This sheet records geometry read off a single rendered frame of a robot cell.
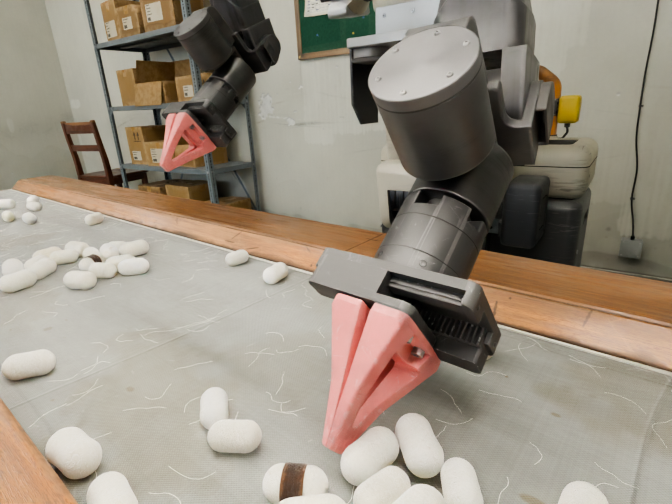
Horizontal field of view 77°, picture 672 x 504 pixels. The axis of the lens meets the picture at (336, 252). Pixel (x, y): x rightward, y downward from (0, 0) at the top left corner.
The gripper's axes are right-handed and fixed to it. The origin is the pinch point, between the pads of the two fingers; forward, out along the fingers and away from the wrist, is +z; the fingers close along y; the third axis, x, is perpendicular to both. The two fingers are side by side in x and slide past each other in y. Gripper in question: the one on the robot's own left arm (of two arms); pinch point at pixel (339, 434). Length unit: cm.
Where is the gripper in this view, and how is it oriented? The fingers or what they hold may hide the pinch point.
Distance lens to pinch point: 24.4
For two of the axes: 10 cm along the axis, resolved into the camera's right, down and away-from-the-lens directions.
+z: -4.7, 8.1, -3.4
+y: 7.6, 1.8, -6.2
